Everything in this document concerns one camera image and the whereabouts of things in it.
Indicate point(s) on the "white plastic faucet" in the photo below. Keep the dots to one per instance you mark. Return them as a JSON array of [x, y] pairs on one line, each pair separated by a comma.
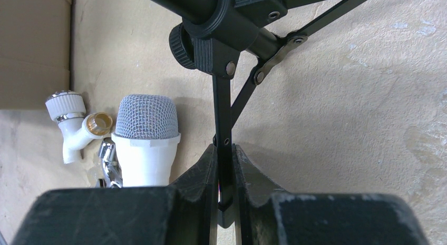
[[68, 110]]

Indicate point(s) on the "black tripod mic stand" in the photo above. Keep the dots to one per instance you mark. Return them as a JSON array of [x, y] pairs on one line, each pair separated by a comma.
[[228, 40]]

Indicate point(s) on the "chrome metal faucet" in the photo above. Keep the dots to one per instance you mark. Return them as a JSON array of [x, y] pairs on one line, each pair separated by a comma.
[[112, 174]]

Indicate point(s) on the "white microphone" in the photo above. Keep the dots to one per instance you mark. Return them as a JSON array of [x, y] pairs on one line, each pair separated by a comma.
[[146, 139]]

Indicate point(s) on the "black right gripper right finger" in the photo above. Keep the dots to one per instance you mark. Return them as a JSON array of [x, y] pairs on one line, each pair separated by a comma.
[[268, 214]]

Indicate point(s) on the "tan plastic storage case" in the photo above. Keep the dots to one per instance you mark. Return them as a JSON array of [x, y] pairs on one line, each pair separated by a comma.
[[35, 51]]

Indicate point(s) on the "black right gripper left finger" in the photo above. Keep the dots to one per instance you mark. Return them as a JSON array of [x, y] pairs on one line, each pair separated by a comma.
[[184, 212]]

